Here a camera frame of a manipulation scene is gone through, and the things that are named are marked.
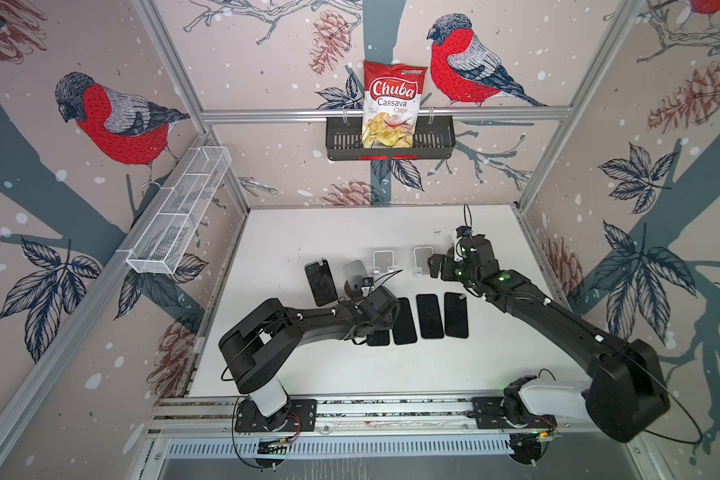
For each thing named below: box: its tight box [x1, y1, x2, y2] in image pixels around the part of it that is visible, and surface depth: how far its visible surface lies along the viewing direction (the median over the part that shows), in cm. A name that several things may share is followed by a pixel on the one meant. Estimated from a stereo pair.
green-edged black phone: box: [416, 294, 445, 339], surface depth 92 cm
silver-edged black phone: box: [392, 297, 418, 345], surface depth 90 cm
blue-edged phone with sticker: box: [304, 258, 338, 307], surface depth 87 cm
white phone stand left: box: [373, 250, 395, 275], surface depth 97 cm
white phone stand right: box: [413, 246, 434, 277], surface depth 97 cm
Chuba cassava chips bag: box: [362, 60, 427, 149], surface depth 86 cm
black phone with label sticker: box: [444, 292, 469, 339], surface depth 94 cm
